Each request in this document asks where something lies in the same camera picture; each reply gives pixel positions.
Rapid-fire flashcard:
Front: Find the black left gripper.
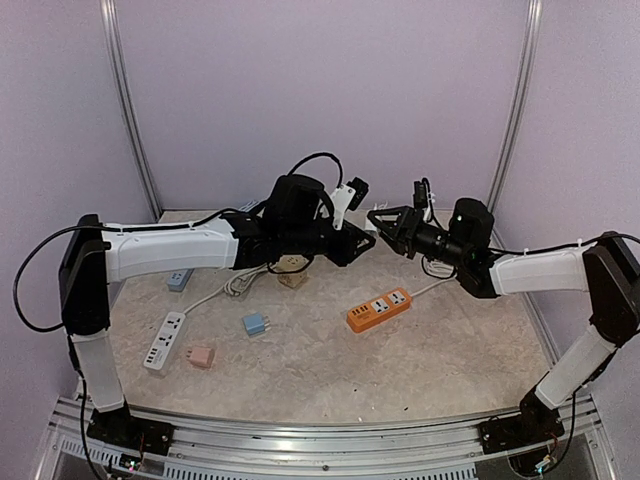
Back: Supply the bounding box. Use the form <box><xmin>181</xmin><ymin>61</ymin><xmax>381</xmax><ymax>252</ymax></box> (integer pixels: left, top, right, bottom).
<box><xmin>283</xmin><ymin>211</ymin><xmax>376</xmax><ymax>266</ymax></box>

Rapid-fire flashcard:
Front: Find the orange power strip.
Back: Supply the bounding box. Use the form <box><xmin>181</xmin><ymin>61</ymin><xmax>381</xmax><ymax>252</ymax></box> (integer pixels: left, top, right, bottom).
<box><xmin>346</xmin><ymin>288</ymin><xmax>412</xmax><ymax>333</ymax></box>

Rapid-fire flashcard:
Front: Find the blue usb charger plug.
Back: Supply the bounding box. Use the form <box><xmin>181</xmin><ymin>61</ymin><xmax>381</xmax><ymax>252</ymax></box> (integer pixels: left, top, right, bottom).
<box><xmin>242</xmin><ymin>312</ymin><xmax>270</xmax><ymax>337</ymax></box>

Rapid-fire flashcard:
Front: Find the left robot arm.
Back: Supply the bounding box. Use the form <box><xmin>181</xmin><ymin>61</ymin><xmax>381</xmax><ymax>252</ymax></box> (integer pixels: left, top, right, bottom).
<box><xmin>58</xmin><ymin>174</ymin><xmax>375</xmax><ymax>445</ymax></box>

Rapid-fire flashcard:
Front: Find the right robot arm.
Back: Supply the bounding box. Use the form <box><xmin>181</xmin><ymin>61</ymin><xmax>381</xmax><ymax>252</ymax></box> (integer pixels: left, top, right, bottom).
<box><xmin>368</xmin><ymin>198</ymin><xmax>639</xmax><ymax>452</ymax></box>

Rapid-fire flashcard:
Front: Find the pink usb charger plug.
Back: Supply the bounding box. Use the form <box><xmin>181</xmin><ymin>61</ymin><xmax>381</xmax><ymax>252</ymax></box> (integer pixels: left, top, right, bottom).
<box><xmin>186</xmin><ymin>346</ymin><xmax>215</xmax><ymax>369</ymax></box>

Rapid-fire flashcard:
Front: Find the beige cube socket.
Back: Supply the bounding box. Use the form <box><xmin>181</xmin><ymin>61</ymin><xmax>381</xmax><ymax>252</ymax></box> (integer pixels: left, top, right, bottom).
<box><xmin>275</xmin><ymin>255</ymin><xmax>308</xmax><ymax>289</ymax></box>

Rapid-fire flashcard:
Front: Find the blue power strip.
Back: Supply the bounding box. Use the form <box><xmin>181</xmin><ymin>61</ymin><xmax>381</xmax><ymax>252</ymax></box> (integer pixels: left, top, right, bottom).
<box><xmin>166</xmin><ymin>269</ymin><xmax>194</xmax><ymax>292</ymax></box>

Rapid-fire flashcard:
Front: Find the white power strip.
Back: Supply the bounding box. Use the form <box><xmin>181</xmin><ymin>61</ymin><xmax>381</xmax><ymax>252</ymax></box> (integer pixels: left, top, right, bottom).
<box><xmin>143</xmin><ymin>312</ymin><xmax>187</xmax><ymax>377</ymax></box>

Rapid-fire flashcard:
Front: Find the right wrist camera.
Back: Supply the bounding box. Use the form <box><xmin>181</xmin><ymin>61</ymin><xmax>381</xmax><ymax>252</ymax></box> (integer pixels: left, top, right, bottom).
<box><xmin>413</xmin><ymin>177</ymin><xmax>434</xmax><ymax>223</ymax></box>

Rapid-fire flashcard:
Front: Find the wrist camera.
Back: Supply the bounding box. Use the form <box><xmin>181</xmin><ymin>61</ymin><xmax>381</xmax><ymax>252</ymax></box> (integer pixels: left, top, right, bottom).
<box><xmin>413</xmin><ymin>177</ymin><xmax>434</xmax><ymax>223</ymax></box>
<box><xmin>329</xmin><ymin>177</ymin><xmax>369</xmax><ymax>230</ymax></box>

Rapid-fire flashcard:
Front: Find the orange strip white cable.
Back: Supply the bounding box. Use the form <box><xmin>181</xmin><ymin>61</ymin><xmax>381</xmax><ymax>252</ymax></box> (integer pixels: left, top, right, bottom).
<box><xmin>409</xmin><ymin>257</ymin><xmax>459</xmax><ymax>297</ymax></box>

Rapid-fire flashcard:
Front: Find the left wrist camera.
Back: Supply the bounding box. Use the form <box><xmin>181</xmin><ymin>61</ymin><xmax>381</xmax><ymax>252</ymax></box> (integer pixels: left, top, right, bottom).
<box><xmin>329</xmin><ymin>177</ymin><xmax>369</xmax><ymax>230</ymax></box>

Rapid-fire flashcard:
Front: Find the white power strip cable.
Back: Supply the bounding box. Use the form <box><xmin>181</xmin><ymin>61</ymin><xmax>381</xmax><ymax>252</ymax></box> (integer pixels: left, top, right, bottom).
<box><xmin>182</xmin><ymin>264</ymin><xmax>271</xmax><ymax>317</ymax></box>

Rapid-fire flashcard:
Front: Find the right aluminium frame post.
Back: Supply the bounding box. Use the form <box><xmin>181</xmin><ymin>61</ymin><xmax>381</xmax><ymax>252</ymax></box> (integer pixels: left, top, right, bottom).
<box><xmin>482</xmin><ymin>0</ymin><xmax>545</xmax><ymax>221</ymax></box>

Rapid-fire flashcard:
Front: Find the aluminium frame post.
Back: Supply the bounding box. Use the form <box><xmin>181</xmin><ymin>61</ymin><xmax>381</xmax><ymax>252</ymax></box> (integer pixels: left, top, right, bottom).
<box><xmin>482</xmin><ymin>0</ymin><xmax>545</xmax><ymax>221</ymax></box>
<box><xmin>99</xmin><ymin>0</ymin><xmax>163</xmax><ymax>220</ymax></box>

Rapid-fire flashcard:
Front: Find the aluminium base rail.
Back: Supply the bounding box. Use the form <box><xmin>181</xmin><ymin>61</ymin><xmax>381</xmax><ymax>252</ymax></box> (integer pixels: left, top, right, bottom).
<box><xmin>27</xmin><ymin>395</ymin><xmax>622</xmax><ymax>479</ymax></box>

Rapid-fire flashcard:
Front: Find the left aluminium frame post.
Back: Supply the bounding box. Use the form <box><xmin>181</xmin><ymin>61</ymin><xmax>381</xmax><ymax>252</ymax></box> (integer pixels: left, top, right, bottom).
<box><xmin>99</xmin><ymin>0</ymin><xmax>163</xmax><ymax>220</ymax></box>

